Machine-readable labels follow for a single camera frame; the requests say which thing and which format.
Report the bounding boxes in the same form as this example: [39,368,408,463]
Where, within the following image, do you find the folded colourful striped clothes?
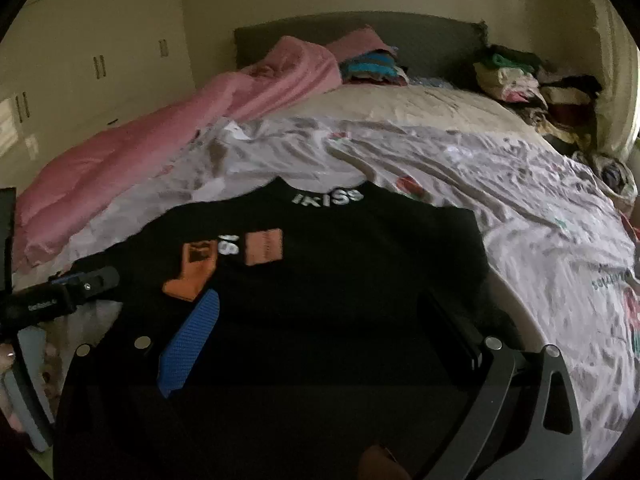
[340,51,408,86]

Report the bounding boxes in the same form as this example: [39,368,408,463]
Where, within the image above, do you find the pile of folded clothes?
[472,44,602,155]

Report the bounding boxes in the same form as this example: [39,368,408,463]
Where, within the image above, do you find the cream curtain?
[591,0,639,162]

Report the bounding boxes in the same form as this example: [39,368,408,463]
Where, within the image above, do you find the dark grey headboard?
[233,11,488,84]

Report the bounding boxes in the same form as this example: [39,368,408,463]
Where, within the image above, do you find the beige bed sheet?
[269,84,551,150]

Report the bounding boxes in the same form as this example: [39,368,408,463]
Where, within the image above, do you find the black long-sleeve sweatshirt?
[76,179,487,479]

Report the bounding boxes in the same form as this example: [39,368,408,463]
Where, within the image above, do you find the bag of clothes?
[572,151,638,217]

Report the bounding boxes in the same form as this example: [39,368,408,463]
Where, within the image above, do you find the lilac strawberry print duvet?
[17,116,639,473]

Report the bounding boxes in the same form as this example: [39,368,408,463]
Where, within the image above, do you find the pink pillow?
[326,26,396,63]

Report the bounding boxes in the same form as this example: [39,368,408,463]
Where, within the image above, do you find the cream wardrobe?
[1,0,194,190]

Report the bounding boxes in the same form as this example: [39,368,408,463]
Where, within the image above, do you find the pink quilt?
[12,36,342,270]

